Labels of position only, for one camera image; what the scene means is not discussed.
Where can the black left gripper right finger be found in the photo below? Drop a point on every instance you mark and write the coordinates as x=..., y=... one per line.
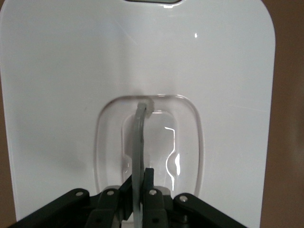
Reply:
x=190, y=211

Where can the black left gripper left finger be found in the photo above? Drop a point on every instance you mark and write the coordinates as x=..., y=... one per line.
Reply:
x=71, y=209

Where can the white plastic box lid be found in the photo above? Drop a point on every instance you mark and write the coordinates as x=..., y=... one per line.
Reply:
x=71, y=71

